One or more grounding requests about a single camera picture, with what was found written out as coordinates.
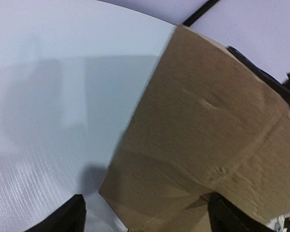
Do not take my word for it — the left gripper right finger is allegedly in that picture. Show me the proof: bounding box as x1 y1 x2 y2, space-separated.
207 192 272 232

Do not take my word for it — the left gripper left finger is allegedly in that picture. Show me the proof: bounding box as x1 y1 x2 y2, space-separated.
26 194 87 232

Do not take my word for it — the black front frame rail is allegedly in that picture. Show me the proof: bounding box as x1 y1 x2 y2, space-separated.
226 46 290 107

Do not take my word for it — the right black frame post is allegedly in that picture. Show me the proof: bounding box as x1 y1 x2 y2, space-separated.
182 0 220 27

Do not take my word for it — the brown cardboard box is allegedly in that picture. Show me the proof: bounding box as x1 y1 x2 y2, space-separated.
99 26 290 232

